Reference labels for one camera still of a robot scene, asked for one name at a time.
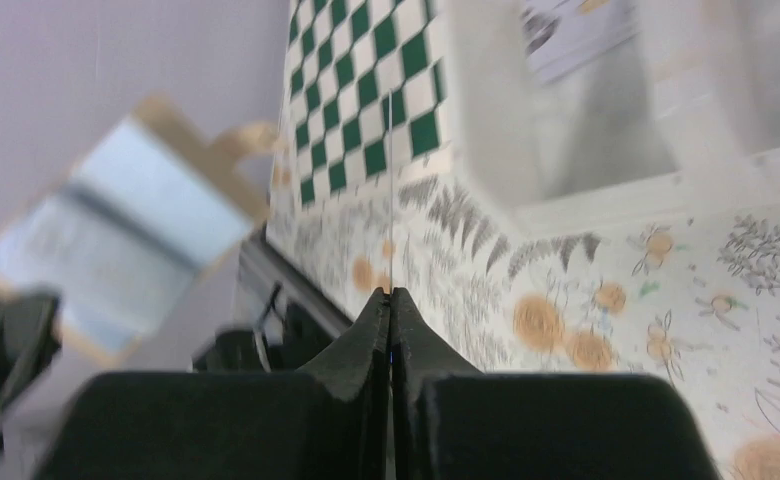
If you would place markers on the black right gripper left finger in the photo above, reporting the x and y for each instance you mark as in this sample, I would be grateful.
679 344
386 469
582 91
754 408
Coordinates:
325 420

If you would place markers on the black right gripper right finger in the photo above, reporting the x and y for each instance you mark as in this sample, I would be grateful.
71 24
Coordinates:
453 421

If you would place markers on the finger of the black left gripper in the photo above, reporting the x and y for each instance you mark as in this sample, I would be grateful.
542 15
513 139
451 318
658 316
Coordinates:
27 341

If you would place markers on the beige leather card holder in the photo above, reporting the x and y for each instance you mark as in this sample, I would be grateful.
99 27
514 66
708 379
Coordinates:
152 209

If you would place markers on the white VIP card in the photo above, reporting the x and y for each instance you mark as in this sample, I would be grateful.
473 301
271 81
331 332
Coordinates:
561 36

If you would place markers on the green and white chessboard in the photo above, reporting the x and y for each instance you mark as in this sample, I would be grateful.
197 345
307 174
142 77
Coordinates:
365 106

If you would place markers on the white two-compartment plastic bin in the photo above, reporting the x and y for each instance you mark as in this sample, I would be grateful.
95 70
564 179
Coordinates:
682 118

